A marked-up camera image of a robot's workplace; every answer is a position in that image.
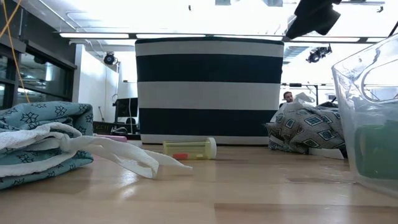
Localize dark computer monitor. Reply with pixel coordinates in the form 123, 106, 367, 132
114, 97, 139, 124

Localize teal patterned gown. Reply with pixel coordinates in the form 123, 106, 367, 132
0, 101, 194, 191

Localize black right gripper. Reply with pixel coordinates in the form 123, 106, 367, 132
285, 0, 343, 40

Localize person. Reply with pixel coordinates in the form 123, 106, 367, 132
282, 91, 295, 108

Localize dark green bandage roll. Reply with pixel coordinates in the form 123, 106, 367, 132
354, 119, 398, 180

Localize pink medicine container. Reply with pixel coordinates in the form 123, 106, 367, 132
94, 133, 128, 143

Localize navy white striped fabric basket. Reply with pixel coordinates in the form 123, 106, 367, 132
134, 36, 285, 146

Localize grey patterned gown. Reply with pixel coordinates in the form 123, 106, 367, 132
264, 92, 349, 161

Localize yellow white-capped pill bottle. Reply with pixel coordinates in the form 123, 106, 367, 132
162, 137, 218, 161

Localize black ceiling camera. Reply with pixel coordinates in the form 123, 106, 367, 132
306, 44, 333, 64
103, 52, 117, 66

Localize clear plastic container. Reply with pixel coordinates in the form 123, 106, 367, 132
331, 32, 398, 200

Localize yellow extension cord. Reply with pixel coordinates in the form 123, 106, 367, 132
0, 0, 31, 104

